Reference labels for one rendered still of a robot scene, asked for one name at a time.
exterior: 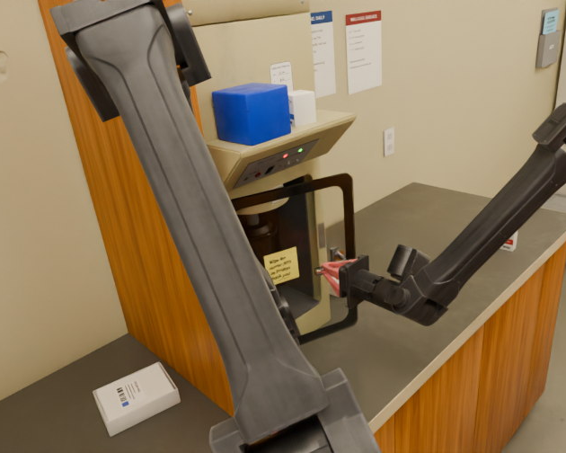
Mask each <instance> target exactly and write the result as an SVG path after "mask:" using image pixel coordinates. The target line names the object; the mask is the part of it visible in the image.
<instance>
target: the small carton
mask: <svg viewBox="0 0 566 453"><path fill-rule="evenodd" d="M288 99H289V101H288V102H289V113H290V123H291V126H294V127H298V126H302V125H306V124H310V123H315V122H316V110H315V97H314V92H311V91H306V90H297V91H292V92H288Z"/></svg>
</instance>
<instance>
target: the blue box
mask: <svg viewBox="0 0 566 453"><path fill-rule="evenodd" d="M212 99H213V104H214V107H213V108H214V111H215V117H216V123H217V134H218V139H220V140H224V141H229V142H234V143H238V144H243V145H247V146H255V145H258V144H260V143H263V142H266V141H269V140H272V139H274V138H279V137H283V136H286V135H288V134H290V133H291V123H290V113H289V102H288V101H289V99H288V92H287V85H286V84H262V83H249V84H242V85H237V86H234V87H230V88H226V89H222V90H217V91H214V92H212Z"/></svg>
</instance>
